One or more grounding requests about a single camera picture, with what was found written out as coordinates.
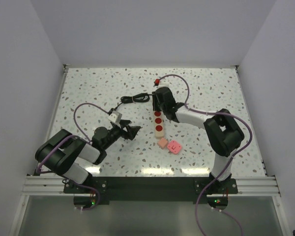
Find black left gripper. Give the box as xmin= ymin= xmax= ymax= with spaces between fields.
xmin=102 ymin=119 xmax=140 ymax=150

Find beige power strip red sockets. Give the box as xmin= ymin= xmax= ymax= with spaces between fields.
xmin=153 ymin=111 xmax=165 ymax=139

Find salmon pink charger plug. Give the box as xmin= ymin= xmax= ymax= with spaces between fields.
xmin=157 ymin=138 xmax=168 ymax=149

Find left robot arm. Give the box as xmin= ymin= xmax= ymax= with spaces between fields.
xmin=35 ymin=119 xmax=141 ymax=193

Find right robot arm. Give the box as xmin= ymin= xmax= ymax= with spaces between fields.
xmin=152 ymin=87 xmax=244 ymax=193

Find pink square adapter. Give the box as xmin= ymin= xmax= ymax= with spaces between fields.
xmin=167 ymin=140 xmax=182 ymax=154

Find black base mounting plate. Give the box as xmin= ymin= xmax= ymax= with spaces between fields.
xmin=63 ymin=176 xmax=239 ymax=206

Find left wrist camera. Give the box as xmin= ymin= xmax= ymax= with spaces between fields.
xmin=108 ymin=111 xmax=122 ymax=124

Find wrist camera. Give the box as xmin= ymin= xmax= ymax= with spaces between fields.
xmin=154 ymin=79 xmax=169 ymax=88
xmin=108 ymin=111 xmax=122 ymax=124

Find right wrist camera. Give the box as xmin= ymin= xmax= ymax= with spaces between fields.
xmin=154 ymin=79 xmax=169 ymax=88

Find black power cord with plug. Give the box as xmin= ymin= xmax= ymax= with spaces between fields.
xmin=112 ymin=92 xmax=156 ymax=114

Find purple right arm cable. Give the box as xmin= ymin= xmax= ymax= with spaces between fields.
xmin=159 ymin=74 xmax=253 ymax=236

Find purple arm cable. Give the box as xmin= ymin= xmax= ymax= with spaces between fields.
xmin=159 ymin=74 xmax=253 ymax=236
xmin=35 ymin=103 xmax=114 ymax=212

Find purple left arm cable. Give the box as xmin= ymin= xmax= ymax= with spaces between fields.
xmin=35 ymin=103 xmax=114 ymax=212

